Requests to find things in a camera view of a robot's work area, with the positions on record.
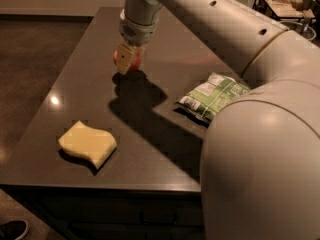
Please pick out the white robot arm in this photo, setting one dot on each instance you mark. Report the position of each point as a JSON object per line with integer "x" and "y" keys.
{"x": 260, "y": 161}

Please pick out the red apple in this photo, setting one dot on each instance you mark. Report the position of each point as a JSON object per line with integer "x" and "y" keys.
{"x": 136, "y": 63}

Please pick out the green jalapeno chip bag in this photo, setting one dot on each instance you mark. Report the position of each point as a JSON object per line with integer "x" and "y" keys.
{"x": 206, "y": 100}

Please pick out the yellow sponge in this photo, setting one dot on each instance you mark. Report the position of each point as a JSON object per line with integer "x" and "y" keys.
{"x": 91, "y": 144}

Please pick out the dark cabinet drawer front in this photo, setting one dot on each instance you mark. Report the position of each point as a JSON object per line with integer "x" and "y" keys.
{"x": 117, "y": 218}

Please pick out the black shoe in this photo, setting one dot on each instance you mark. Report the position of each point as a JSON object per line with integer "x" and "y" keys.
{"x": 14, "y": 230}

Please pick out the black wire basket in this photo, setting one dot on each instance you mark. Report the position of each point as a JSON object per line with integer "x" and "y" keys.
{"x": 281, "y": 10}

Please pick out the clear glass jar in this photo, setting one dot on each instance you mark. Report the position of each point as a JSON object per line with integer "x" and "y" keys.
{"x": 304, "y": 29}

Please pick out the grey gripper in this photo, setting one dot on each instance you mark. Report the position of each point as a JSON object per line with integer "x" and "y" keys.
{"x": 137, "y": 32}

